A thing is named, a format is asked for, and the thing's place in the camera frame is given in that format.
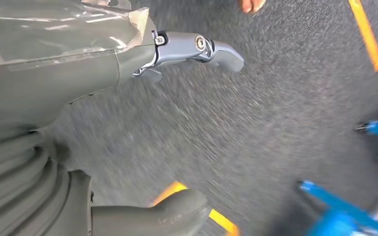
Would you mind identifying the ribbed grey left arm sleeve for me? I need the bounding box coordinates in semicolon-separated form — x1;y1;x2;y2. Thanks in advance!
0;127;94;236

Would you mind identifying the yellow floor tape square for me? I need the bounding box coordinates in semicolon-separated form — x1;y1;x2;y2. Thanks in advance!
149;180;241;236

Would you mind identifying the person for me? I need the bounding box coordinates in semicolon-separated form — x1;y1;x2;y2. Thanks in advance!
239;0;267;14

